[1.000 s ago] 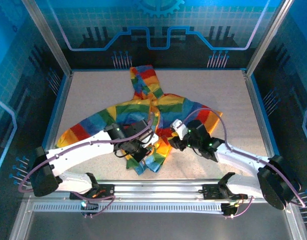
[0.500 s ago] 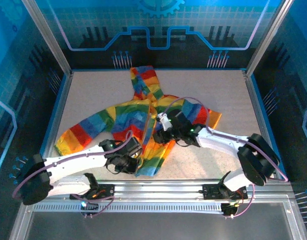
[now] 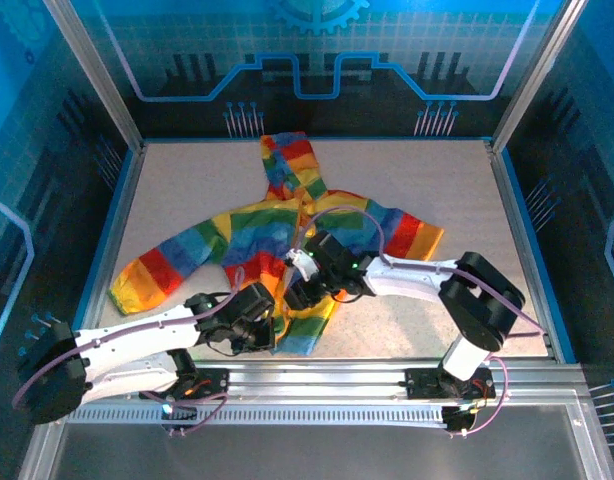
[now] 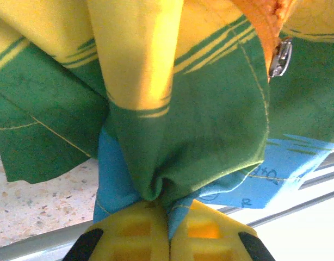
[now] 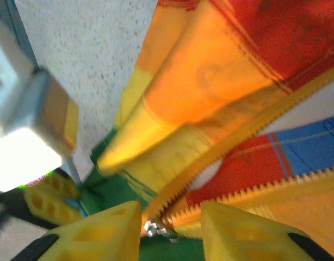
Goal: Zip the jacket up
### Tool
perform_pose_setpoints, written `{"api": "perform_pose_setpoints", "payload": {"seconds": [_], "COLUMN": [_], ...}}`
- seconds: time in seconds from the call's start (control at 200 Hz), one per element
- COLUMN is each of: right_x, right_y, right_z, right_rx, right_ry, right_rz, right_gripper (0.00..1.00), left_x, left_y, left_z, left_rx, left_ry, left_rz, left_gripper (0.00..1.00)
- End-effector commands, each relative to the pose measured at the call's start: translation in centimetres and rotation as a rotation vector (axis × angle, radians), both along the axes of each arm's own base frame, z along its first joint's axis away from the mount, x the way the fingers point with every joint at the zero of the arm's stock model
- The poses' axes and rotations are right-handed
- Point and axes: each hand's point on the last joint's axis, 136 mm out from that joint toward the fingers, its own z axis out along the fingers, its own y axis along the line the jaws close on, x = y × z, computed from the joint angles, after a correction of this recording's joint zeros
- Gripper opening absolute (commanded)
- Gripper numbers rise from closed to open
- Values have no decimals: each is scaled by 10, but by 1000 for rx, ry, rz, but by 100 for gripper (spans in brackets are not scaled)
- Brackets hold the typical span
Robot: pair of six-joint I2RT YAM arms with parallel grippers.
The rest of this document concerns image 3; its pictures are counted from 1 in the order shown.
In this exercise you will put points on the aluminium table side rail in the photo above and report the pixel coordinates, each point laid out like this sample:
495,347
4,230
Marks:
117,235
519,225

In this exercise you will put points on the aluminium frame post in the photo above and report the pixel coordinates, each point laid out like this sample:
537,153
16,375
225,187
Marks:
532,75
97,75

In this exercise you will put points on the left aluminium table side rail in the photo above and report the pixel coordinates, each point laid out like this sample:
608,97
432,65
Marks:
117,235

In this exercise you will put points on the grey transparent panel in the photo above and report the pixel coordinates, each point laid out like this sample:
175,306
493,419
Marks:
312,452

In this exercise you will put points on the right aluminium table side rail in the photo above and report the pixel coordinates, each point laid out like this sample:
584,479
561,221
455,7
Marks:
519,225

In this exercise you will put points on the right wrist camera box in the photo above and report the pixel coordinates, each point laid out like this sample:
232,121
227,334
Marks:
302,262

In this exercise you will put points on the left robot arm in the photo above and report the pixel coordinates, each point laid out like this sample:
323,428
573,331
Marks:
137,345

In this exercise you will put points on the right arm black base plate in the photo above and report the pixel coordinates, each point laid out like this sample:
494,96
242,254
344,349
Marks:
422,385

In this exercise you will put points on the left aluminium frame post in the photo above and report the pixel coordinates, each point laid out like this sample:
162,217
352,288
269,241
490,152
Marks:
97,75

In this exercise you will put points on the right aluminium frame post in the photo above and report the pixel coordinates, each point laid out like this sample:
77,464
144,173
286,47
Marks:
532,75

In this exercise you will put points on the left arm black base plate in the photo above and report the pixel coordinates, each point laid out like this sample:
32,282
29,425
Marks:
212,382

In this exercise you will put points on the rainbow striped zip jacket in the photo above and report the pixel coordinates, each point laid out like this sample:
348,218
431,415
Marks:
267,235

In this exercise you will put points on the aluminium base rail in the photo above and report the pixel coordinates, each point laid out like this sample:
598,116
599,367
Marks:
312,380

